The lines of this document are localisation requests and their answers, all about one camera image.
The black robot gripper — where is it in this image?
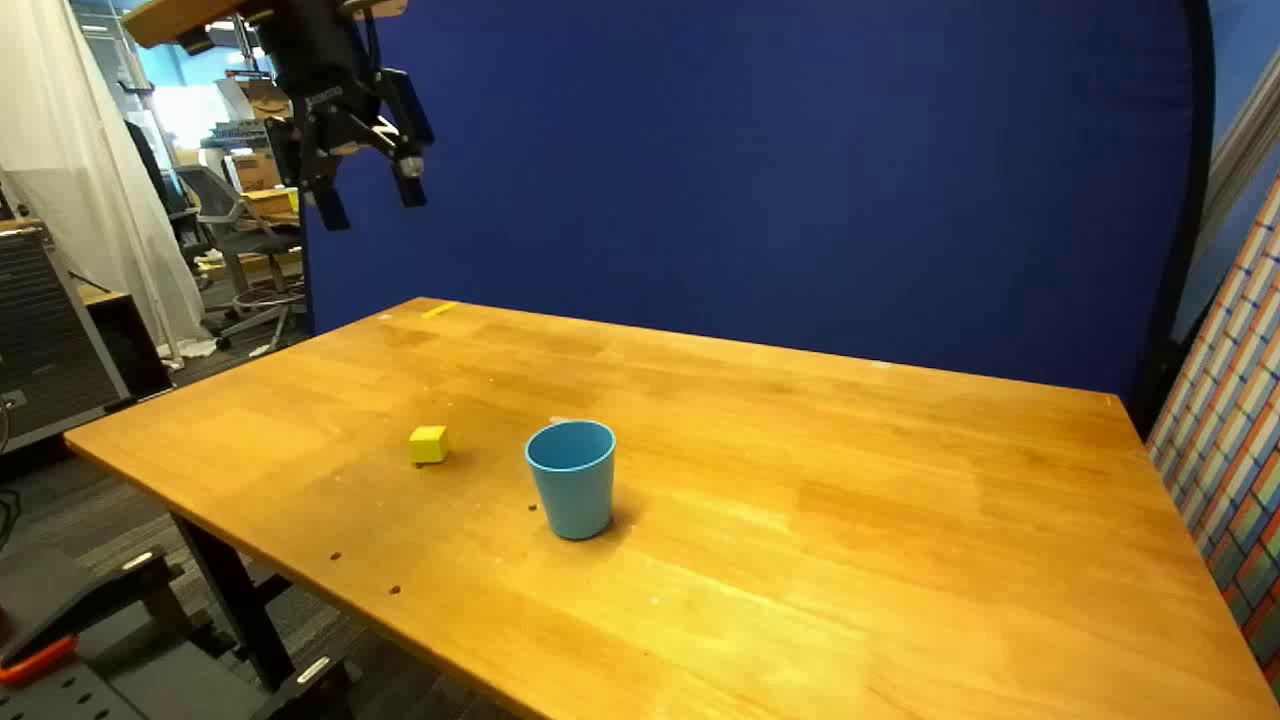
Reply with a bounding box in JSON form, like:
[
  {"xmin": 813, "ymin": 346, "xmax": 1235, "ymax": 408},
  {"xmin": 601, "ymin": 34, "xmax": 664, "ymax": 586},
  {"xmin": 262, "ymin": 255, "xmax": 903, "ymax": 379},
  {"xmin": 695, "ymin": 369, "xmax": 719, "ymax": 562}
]
[{"xmin": 262, "ymin": 0, "xmax": 432, "ymax": 237}]

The yellow cube block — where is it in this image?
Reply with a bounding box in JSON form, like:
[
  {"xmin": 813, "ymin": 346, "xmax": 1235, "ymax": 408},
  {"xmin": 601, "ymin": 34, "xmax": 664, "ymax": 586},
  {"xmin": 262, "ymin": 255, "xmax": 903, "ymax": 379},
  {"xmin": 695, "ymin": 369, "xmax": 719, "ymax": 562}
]
[{"xmin": 403, "ymin": 420, "xmax": 451, "ymax": 470}]

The blue plastic cup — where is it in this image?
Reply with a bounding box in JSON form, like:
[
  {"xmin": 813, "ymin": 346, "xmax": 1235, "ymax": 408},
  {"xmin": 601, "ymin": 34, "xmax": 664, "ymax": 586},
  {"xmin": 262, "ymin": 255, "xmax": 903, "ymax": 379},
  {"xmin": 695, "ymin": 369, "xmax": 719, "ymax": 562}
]
[{"xmin": 520, "ymin": 418, "xmax": 626, "ymax": 543}]

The grey office chair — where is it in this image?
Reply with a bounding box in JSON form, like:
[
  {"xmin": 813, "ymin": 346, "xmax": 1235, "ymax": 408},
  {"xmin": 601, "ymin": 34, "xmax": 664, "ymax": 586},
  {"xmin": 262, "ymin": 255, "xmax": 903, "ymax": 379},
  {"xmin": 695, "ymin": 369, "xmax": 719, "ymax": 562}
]
[{"xmin": 176, "ymin": 155, "xmax": 312, "ymax": 352}]

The white curtain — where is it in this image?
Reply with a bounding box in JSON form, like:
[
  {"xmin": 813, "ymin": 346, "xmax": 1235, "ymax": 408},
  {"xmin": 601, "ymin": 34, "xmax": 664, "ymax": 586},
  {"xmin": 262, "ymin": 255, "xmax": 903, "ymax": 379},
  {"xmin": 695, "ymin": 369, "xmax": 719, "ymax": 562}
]
[{"xmin": 0, "ymin": 0, "xmax": 220, "ymax": 369}]

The dark side desk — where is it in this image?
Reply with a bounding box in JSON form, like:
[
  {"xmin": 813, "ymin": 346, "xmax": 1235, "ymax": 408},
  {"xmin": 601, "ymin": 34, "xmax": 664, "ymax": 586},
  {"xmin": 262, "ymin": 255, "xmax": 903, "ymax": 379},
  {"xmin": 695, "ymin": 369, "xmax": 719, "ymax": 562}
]
[{"xmin": 76, "ymin": 276, "xmax": 176, "ymax": 401}]

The black equipment cabinet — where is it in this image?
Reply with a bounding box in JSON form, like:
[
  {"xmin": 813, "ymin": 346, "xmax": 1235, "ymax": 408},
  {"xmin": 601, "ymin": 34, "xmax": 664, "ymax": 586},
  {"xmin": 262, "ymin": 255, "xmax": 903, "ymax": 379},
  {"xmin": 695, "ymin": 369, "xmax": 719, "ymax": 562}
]
[{"xmin": 0, "ymin": 217, "xmax": 133, "ymax": 452}]

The black table leg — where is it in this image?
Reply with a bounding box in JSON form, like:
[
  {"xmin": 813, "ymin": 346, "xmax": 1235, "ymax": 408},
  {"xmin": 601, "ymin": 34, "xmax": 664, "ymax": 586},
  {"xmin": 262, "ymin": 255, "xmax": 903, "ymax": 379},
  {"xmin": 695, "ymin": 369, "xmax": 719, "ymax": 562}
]
[{"xmin": 167, "ymin": 507, "xmax": 302, "ymax": 696}]

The blue fabric backdrop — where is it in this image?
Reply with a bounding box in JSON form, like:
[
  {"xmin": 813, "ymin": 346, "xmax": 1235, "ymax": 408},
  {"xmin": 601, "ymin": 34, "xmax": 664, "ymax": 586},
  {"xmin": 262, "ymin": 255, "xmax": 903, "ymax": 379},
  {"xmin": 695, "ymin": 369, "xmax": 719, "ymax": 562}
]
[{"xmin": 295, "ymin": 0, "xmax": 1203, "ymax": 401}]

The grey table base foot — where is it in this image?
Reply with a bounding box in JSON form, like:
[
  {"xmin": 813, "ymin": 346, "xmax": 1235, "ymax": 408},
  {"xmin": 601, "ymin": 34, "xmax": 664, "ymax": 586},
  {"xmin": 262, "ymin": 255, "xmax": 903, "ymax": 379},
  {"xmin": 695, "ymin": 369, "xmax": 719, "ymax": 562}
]
[{"xmin": 0, "ymin": 541, "xmax": 362, "ymax": 720}]

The grey slanted bar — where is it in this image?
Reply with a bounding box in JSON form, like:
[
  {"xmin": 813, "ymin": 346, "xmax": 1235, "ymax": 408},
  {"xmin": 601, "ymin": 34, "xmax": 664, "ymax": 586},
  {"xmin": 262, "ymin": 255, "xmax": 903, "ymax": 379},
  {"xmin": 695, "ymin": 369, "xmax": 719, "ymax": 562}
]
[{"xmin": 1190, "ymin": 82, "xmax": 1280, "ymax": 276}]

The colourful checkered panel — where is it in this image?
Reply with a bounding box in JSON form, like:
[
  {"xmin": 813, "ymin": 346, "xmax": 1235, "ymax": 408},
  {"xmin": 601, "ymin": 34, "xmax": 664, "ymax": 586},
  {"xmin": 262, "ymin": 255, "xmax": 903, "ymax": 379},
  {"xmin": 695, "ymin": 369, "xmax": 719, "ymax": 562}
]
[{"xmin": 1143, "ymin": 178, "xmax": 1280, "ymax": 671}]

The red handled tool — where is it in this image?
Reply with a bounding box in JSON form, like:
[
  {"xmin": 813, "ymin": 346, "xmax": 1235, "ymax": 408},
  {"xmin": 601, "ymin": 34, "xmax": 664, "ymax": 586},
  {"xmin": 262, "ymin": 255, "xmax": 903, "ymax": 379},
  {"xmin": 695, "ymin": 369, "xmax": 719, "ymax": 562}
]
[{"xmin": 0, "ymin": 632, "xmax": 83, "ymax": 692}]

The black backdrop frame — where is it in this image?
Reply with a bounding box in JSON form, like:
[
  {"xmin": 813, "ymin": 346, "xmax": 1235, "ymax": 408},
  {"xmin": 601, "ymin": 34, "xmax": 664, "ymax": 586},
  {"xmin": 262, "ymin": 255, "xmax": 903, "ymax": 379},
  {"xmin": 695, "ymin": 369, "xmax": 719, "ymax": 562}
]
[{"xmin": 1121, "ymin": 0, "xmax": 1219, "ymax": 434}]

